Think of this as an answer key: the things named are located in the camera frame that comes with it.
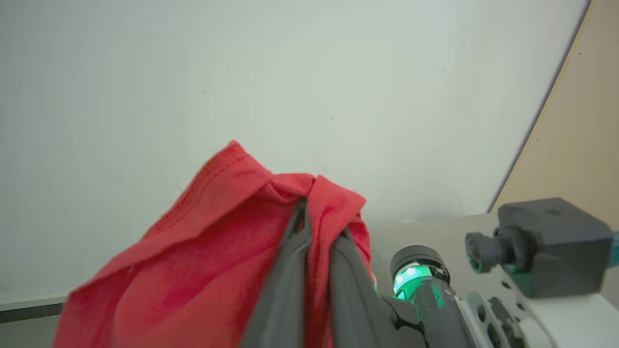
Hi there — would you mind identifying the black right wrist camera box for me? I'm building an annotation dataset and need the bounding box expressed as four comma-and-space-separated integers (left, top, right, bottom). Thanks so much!
465, 197, 614, 299

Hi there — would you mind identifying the grey fabric sofa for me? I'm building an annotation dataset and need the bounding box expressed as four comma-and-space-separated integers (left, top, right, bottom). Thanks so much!
367, 213, 619, 310

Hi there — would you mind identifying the red garment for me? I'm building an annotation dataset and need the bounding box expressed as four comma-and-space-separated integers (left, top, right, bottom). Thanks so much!
52, 140, 373, 348

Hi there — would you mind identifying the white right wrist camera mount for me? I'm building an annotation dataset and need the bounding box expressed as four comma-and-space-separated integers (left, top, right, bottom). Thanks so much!
454, 289, 619, 348

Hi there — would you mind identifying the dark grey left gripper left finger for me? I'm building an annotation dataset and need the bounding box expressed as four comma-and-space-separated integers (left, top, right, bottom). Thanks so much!
240, 197, 312, 348

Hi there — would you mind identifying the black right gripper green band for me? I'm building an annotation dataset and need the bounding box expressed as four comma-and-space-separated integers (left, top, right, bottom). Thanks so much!
390, 244, 477, 348

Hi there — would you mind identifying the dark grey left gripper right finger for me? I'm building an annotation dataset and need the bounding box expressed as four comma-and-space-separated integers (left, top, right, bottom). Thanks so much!
329, 228, 400, 348

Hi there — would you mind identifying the beige board with dark edge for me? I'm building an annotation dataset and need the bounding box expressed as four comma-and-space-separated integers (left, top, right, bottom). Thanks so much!
487, 0, 619, 228

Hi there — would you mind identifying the white and black skirting board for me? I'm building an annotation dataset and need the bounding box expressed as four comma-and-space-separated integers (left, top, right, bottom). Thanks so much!
0, 292, 67, 324

